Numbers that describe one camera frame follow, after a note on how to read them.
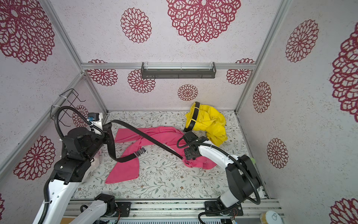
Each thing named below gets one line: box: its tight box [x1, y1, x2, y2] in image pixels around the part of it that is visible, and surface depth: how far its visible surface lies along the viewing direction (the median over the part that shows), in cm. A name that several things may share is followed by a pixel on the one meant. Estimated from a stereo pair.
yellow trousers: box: [185, 102, 228, 147], surface depth 104 cm
